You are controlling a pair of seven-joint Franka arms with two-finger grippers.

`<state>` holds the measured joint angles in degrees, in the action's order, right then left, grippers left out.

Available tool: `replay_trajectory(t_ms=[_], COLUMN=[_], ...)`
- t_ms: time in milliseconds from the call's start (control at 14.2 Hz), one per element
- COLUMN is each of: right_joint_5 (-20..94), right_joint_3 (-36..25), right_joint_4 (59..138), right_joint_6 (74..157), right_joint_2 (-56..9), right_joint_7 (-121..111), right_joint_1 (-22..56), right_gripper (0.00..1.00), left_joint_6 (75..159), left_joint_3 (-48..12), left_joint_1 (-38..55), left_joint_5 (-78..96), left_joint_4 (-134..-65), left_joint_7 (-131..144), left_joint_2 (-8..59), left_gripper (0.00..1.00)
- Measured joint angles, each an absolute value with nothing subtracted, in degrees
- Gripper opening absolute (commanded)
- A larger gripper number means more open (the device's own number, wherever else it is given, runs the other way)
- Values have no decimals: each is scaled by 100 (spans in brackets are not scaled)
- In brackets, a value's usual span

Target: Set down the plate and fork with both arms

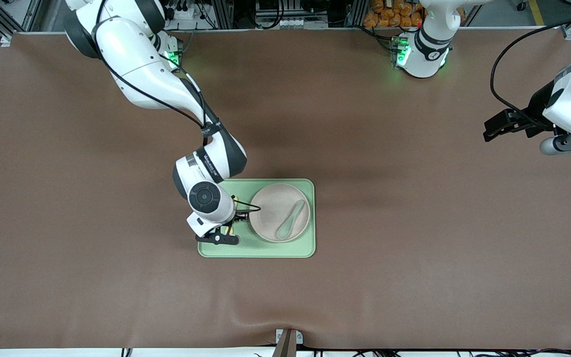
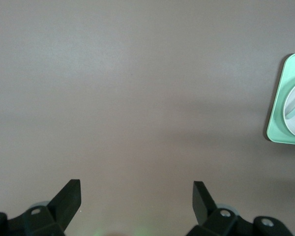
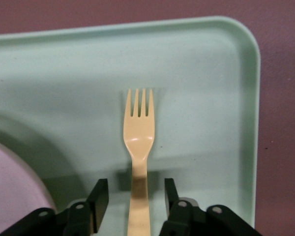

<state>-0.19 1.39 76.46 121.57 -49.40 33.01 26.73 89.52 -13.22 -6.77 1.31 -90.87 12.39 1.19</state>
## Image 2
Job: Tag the round beige plate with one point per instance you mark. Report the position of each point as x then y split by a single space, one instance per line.
293 125

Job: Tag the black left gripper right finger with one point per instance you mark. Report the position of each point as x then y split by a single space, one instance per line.
204 206

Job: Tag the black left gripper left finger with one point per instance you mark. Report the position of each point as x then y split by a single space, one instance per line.
64 204

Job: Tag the light green rectangular tray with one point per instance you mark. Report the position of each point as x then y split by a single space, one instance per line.
276 123

